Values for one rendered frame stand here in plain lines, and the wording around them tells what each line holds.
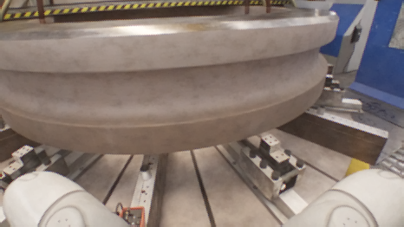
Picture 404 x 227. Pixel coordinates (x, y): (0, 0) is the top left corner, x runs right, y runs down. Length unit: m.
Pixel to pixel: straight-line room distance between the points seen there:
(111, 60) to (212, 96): 0.75
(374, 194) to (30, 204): 0.69
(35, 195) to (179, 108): 1.13
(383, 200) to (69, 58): 1.50
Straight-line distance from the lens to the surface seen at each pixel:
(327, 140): 2.75
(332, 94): 3.53
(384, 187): 0.57
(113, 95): 1.58
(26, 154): 2.17
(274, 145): 1.76
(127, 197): 2.11
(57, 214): 0.45
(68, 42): 1.43
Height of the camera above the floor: 1.89
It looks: 27 degrees down
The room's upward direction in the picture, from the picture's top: 1 degrees counter-clockwise
